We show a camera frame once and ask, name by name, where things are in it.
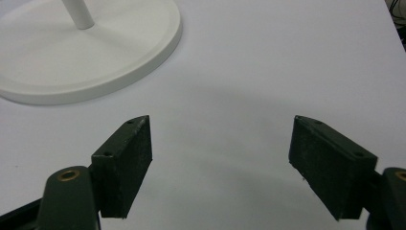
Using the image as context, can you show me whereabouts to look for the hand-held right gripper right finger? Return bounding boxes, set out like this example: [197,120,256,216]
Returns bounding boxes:
[288,114,406,230]

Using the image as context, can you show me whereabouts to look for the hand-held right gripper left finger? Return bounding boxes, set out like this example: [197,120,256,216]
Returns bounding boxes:
[35,114,153,230]

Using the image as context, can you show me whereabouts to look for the white round lamp stand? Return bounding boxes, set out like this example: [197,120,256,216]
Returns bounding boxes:
[0,0,184,106]

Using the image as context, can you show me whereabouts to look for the dark cables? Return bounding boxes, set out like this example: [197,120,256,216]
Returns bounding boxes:
[385,0,406,52]

